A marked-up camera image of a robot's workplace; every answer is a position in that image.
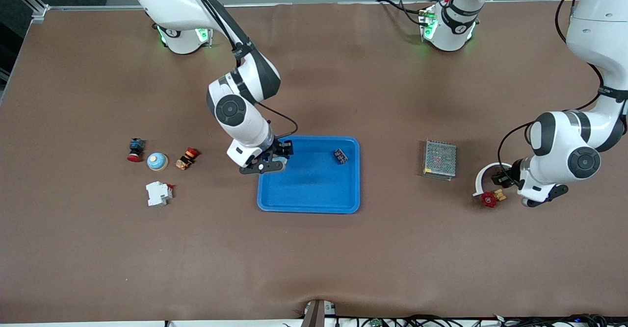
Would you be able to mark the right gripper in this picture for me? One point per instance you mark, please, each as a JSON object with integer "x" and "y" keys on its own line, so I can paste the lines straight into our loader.
{"x": 280, "y": 148}

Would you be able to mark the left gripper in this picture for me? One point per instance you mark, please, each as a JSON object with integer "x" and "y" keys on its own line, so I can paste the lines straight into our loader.
{"x": 506, "y": 175}

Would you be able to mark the small black relay module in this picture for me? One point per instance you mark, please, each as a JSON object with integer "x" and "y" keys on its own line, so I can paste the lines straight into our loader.
{"x": 340, "y": 156}

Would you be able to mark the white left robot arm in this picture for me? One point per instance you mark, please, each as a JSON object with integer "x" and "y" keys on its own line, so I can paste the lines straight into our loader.
{"x": 584, "y": 163}

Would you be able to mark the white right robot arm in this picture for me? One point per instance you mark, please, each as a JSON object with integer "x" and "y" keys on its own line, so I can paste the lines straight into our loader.
{"x": 230, "y": 110}

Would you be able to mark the blue plastic tray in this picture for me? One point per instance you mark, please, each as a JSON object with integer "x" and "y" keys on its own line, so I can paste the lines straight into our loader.
{"x": 314, "y": 189}

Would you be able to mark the metal mesh power supply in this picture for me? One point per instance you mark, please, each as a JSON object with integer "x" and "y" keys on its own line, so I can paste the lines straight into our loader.
{"x": 440, "y": 159}

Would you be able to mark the white circuit breaker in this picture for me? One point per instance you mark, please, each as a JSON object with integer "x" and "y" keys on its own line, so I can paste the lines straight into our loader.
{"x": 158, "y": 193}

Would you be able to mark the red mushroom push button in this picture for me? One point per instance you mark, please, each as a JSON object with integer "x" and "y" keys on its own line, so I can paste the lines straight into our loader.
{"x": 136, "y": 149}

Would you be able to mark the white semicircular bracket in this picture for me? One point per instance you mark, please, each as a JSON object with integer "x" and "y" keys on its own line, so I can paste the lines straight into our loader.
{"x": 484, "y": 171}

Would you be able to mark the orange red-capped switch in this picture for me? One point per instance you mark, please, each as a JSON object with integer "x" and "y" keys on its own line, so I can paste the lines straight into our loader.
{"x": 186, "y": 158}

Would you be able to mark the brown camera mount post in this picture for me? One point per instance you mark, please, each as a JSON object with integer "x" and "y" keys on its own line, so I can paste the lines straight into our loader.
{"x": 316, "y": 314}

